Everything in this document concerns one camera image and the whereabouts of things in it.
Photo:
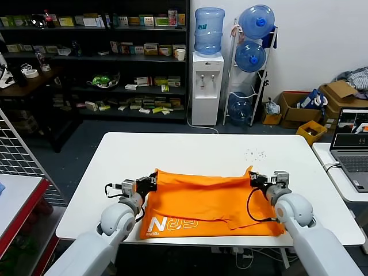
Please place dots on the clear plastic bottle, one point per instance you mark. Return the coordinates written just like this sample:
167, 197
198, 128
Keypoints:
43, 61

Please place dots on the black shelving unit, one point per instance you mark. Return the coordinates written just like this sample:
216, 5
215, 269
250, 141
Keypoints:
143, 59

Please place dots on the pink medicine box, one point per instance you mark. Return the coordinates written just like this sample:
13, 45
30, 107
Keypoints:
172, 18

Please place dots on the flat white medicine box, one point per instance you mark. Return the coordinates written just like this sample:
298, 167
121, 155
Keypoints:
131, 87

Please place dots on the orange t-shirt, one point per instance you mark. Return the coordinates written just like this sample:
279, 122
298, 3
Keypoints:
201, 201

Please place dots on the black flask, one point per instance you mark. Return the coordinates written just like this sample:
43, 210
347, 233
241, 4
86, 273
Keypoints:
20, 76

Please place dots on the shiny silver bowl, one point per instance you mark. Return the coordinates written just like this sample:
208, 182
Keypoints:
38, 21

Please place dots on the red-edged white table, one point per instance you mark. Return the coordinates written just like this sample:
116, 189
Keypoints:
17, 195

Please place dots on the tall brown cardboard box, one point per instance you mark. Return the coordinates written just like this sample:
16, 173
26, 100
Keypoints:
342, 95

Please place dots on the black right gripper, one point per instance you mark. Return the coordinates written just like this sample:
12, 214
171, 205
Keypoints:
265, 181

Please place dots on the yellow plastic crate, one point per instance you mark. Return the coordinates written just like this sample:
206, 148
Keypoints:
312, 133

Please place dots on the green white medicine box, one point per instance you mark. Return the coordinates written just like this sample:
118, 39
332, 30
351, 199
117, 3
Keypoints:
161, 22

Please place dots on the clear plastic bag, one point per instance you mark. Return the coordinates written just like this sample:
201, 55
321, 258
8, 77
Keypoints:
272, 107

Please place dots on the pile of grey clothes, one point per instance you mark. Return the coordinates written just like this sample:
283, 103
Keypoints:
359, 80

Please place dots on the large open cardboard box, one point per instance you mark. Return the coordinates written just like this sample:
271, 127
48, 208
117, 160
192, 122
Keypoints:
290, 113

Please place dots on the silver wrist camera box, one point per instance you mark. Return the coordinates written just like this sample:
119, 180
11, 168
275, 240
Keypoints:
281, 178
128, 188

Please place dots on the white tape roll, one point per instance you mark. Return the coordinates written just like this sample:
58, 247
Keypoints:
31, 74

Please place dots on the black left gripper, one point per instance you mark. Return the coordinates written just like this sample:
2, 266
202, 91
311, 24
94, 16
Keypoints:
143, 184

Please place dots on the white water dispenser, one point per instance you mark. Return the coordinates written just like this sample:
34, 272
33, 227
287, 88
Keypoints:
207, 95

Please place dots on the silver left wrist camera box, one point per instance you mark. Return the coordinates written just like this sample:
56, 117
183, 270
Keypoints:
128, 188

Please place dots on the green items in plastic bag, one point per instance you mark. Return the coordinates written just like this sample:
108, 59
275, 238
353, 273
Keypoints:
102, 80

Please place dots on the blue shopping bag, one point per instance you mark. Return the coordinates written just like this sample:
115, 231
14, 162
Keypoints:
309, 100

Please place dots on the orange white medicine box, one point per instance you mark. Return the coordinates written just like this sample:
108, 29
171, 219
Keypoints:
165, 51

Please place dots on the small white table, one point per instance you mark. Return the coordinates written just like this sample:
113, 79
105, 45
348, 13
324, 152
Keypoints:
339, 184

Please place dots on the yellow orange medicine box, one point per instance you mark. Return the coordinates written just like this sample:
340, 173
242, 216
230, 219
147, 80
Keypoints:
151, 49

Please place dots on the white metal jug rack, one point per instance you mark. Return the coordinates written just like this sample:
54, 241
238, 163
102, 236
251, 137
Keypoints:
256, 109

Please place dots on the light blue cloth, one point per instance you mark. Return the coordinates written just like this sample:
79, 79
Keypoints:
2, 188

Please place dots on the white paper cup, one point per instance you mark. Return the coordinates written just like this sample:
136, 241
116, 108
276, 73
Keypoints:
180, 54

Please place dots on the cola bottle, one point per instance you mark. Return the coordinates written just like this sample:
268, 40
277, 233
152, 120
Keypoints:
49, 20

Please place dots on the dark wooden desk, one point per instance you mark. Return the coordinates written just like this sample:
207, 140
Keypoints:
31, 84

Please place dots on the pale green medicine box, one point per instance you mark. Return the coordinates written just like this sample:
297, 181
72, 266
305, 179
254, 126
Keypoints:
174, 82

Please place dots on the dark blue bottle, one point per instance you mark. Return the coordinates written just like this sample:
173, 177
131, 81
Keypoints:
76, 49

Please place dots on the large white table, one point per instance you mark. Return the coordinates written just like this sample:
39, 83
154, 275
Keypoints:
120, 155

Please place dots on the white open carton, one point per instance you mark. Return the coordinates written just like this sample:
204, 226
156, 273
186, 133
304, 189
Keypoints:
64, 51

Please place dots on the small cardboard box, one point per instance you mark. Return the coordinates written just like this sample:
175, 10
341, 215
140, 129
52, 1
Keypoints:
271, 120

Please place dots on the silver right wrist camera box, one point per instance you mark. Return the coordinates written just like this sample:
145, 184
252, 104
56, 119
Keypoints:
281, 178

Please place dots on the blue white medicine box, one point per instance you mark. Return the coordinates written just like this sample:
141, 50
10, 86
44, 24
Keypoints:
137, 51

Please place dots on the black tripod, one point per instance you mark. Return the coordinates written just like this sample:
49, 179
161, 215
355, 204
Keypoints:
266, 83

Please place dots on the white power strip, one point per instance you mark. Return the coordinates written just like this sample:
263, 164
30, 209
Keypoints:
240, 252

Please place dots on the white red medicine box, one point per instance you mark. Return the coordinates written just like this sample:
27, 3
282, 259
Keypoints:
143, 82

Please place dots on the blue labelled water jug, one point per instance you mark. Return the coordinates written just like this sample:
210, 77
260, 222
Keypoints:
209, 31

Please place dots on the grey laptop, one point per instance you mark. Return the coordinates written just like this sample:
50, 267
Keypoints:
349, 164

